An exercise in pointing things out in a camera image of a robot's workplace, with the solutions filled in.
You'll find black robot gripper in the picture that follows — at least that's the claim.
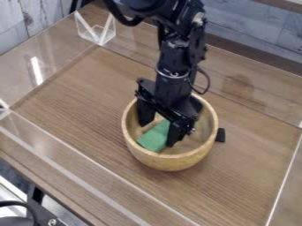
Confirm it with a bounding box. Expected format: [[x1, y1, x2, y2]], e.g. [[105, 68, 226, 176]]
[[137, 68, 204, 147]]

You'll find green rectangular stick block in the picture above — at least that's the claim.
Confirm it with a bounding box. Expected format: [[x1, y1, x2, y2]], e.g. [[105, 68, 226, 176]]
[[137, 119, 170, 153]]

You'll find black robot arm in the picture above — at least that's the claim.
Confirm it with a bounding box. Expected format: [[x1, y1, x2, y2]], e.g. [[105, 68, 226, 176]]
[[105, 0, 208, 147]]

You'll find round wooden bowl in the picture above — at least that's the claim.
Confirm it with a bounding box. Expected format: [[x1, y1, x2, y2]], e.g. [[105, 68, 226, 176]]
[[121, 94, 220, 171]]

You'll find black patch on table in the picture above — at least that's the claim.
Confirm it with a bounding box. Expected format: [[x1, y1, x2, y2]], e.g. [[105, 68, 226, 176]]
[[216, 128, 228, 142]]

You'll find clear acrylic corner bracket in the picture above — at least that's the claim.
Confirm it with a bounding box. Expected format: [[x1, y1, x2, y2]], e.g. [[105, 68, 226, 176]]
[[75, 11, 117, 46]]

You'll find clear acrylic enclosure wall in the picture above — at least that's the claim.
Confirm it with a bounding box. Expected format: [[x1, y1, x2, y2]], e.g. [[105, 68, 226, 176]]
[[0, 100, 201, 226]]

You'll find black metal table frame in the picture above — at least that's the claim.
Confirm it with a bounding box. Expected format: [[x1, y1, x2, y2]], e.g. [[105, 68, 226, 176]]
[[27, 185, 81, 226]]

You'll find black cable lower left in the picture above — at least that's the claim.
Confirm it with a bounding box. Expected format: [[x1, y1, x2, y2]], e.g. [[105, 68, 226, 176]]
[[0, 200, 30, 217]]

